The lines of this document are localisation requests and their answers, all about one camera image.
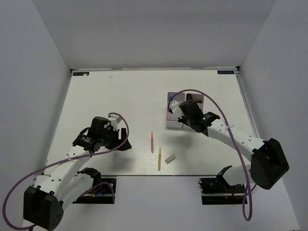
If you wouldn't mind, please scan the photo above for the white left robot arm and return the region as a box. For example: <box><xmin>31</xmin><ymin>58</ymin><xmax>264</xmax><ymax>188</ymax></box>
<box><xmin>23</xmin><ymin>113</ymin><xmax>131</xmax><ymax>231</ymax></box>

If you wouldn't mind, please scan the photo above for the orange pink pen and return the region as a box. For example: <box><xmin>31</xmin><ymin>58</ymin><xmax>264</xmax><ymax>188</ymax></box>
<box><xmin>150</xmin><ymin>131</ymin><xmax>154</xmax><ymax>154</ymax></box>

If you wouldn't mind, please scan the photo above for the blue table label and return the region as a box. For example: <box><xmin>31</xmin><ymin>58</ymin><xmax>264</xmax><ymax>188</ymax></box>
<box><xmin>217</xmin><ymin>70</ymin><xmax>234</xmax><ymax>75</ymax></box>
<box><xmin>73</xmin><ymin>72</ymin><xmax>90</xmax><ymax>76</ymax></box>

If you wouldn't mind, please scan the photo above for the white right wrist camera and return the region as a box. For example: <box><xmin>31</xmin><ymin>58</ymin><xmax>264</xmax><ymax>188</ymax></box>
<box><xmin>169</xmin><ymin>100</ymin><xmax>183</xmax><ymax>118</ymax></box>

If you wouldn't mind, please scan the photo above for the white organizer tray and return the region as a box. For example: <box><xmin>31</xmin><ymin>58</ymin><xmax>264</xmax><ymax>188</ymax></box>
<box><xmin>166</xmin><ymin>92</ymin><xmax>186</xmax><ymax>129</ymax></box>
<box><xmin>191</xmin><ymin>93</ymin><xmax>204</xmax><ymax>110</ymax></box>

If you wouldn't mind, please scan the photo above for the yellow pen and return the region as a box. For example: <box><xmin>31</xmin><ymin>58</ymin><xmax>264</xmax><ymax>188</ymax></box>
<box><xmin>157</xmin><ymin>147</ymin><xmax>162</xmax><ymax>171</ymax></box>

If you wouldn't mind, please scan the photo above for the white right organizer tray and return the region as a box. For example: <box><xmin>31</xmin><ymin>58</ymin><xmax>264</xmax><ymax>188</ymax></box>
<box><xmin>191</xmin><ymin>93</ymin><xmax>204</xmax><ymax>110</ymax></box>

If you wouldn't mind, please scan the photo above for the black pink highlighter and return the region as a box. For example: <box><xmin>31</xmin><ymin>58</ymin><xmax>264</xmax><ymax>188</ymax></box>
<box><xmin>186</xmin><ymin>93</ymin><xmax>192</xmax><ymax>100</ymax></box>

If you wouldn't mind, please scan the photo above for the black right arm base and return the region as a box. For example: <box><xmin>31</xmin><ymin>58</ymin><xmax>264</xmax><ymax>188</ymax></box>
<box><xmin>198</xmin><ymin>166</ymin><xmax>245</xmax><ymax>205</ymax></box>

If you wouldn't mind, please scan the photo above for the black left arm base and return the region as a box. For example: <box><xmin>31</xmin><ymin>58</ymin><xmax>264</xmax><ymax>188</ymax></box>
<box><xmin>73</xmin><ymin>167</ymin><xmax>117</xmax><ymax>204</ymax></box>

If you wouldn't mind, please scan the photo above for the white left organizer tray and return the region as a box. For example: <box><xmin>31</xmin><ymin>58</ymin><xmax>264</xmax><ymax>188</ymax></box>
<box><xmin>166</xmin><ymin>92</ymin><xmax>186</xmax><ymax>129</ymax></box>

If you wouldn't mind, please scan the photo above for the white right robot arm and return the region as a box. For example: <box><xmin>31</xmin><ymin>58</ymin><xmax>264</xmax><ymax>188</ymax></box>
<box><xmin>169</xmin><ymin>100</ymin><xmax>290</xmax><ymax>190</ymax></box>

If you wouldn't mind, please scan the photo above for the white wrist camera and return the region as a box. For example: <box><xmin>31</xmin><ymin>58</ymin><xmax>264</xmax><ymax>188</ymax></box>
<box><xmin>108</xmin><ymin>113</ymin><xmax>122</xmax><ymax>130</ymax></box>
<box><xmin>169</xmin><ymin>100</ymin><xmax>183</xmax><ymax>118</ymax></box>

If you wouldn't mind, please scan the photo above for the aluminium table edge rail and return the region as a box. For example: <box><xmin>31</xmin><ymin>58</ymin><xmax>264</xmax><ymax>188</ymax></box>
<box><xmin>235</xmin><ymin>66</ymin><xmax>259</xmax><ymax>137</ymax></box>

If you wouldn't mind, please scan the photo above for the grey eraser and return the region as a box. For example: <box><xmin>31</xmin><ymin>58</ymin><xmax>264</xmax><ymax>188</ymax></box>
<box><xmin>165</xmin><ymin>154</ymin><xmax>176</xmax><ymax>164</ymax></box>

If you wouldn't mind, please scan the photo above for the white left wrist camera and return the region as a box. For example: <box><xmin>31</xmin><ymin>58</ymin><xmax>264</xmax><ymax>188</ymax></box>
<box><xmin>108</xmin><ymin>113</ymin><xmax>122</xmax><ymax>130</ymax></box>

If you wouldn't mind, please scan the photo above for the left blue table label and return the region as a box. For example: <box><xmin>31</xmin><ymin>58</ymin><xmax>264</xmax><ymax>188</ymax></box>
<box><xmin>73</xmin><ymin>72</ymin><xmax>90</xmax><ymax>76</ymax></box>

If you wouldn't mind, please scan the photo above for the right blue table label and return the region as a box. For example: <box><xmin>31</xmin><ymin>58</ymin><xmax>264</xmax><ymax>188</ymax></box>
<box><xmin>217</xmin><ymin>70</ymin><xmax>234</xmax><ymax>75</ymax></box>

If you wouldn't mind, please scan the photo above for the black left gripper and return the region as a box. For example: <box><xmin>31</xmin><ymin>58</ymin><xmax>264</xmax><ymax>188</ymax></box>
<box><xmin>100</xmin><ymin>127</ymin><xmax>132</xmax><ymax>151</ymax></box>

